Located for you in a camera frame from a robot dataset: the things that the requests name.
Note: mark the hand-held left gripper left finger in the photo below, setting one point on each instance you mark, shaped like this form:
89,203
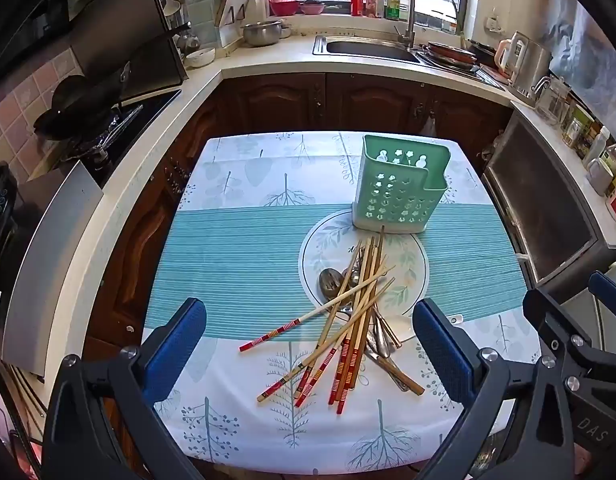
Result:
180,340

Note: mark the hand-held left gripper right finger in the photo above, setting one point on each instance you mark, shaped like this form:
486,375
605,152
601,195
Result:
440,355

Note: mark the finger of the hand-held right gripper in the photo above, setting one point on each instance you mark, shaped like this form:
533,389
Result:
610,290
548,315

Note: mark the pile of wooden chopsticks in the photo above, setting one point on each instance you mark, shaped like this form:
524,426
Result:
372,270

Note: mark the large stainless steel spoon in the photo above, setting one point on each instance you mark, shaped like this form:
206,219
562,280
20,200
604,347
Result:
330,282

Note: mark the green plastic utensil holder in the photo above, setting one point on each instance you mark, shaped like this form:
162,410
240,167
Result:
388,200

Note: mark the stainless steel fork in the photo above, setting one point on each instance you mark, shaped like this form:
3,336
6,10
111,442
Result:
383,347

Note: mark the teal and white printed tablecloth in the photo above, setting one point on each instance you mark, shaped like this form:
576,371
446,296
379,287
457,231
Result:
238,260

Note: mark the dark glass built-in oven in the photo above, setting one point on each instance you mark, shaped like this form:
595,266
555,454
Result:
543,205

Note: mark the small stainless steel spoon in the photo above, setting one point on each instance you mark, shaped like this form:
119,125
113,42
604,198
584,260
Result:
350,276

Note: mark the stainless steel panel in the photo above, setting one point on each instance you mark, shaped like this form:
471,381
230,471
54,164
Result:
53,260

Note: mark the row of seasoning jars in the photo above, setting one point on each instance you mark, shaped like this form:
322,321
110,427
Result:
583,127

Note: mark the glass pitcher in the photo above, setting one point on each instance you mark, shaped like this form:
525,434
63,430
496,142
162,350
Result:
550,100

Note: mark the black gas stove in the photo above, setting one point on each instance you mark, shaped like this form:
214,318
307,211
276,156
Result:
148,110

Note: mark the white electric kettle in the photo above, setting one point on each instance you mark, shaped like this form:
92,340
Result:
525,67

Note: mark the black wok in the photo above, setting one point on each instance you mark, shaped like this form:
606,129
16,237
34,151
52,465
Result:
73,105

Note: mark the red frying pan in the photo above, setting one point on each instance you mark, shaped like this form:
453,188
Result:
450,54

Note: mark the small white bowl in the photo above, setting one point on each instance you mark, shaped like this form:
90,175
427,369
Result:
200,57

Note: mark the beige kitchen countertop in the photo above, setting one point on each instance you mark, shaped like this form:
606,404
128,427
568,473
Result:
268,60

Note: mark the stainless steel sink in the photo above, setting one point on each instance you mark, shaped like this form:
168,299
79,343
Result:
368,50

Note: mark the steel mixing bowl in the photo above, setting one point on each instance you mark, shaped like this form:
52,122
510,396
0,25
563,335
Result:
262,34

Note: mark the stainless steel range hood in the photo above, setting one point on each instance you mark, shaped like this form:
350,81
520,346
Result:
118,25

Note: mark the chrome kitchen faucet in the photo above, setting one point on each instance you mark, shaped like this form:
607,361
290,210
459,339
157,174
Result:
409,25

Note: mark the green detergent bottle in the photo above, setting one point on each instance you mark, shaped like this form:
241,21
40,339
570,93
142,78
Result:
392,10

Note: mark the small purple bowl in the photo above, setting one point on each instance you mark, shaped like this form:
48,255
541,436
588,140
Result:
312,8

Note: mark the white wall socket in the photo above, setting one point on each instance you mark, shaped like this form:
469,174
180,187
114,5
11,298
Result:
493,21

